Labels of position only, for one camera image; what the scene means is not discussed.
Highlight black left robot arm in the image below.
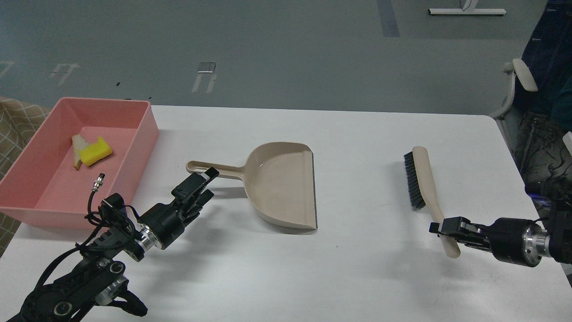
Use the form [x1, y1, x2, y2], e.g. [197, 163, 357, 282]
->
[11, 167, 220, 322]

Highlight yellow sponge piece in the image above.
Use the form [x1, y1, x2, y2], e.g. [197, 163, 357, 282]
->
[78, 136, 113, 167]

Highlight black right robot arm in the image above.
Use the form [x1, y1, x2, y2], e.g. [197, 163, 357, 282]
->
[429, 181, 572, 267]

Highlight white bread slice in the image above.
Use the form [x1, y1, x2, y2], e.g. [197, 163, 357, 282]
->
[71, 134, 91, 171]

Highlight silver floor socket plate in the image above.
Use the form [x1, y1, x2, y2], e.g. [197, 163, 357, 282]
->
[197, 62, 217, 74]

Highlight white office chair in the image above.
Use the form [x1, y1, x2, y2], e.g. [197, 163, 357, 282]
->
[490, 59, 571, 155]

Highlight pink plastic bin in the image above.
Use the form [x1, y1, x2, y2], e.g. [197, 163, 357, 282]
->
[0, 97, 159, 229]

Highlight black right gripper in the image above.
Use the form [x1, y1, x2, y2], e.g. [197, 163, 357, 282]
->
[429, 216, 551, 267]

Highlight beige plastic dustpan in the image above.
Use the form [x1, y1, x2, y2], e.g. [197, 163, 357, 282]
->
[186, 141, 317, 230]

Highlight beige checkered cloth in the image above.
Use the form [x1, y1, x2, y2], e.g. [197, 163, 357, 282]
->
[0, 96, 51, 255]

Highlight person in dark clothes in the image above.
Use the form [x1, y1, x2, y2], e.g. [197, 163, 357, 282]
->
[513, 0, 572, 189]

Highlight beige hand brush black bristles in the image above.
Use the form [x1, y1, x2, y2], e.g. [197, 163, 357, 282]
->
[403, 145, 460, 258]

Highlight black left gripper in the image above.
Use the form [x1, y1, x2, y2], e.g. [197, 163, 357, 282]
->
[137, 167, 220, 250]

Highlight white desk leg base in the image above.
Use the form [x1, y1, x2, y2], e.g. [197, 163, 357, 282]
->
[428, 0, 507, 16]

